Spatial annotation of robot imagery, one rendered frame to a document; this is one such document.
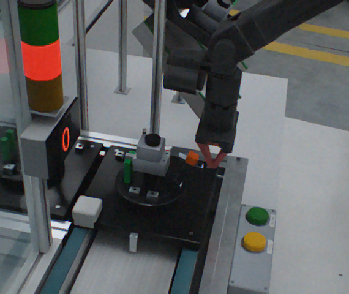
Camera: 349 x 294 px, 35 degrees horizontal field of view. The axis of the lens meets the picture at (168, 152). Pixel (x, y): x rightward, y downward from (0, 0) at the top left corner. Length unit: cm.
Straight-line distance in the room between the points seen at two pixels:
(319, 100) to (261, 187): 218
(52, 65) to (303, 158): 83
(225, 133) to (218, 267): 23
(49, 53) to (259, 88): 103
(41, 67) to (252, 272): 50
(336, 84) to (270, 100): 205
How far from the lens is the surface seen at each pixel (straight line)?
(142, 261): 103
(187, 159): 102
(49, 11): 72
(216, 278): 97
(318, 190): 134
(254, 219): 106
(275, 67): 372
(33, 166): 80
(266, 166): 137
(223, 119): 94
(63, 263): 99
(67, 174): 113
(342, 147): 150
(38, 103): 78
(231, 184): 114
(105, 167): 114
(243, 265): 99
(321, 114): 331
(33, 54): 74
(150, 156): 102
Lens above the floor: 168
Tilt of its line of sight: 37 degrees down
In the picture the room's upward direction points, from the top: 4 degrees clockwise
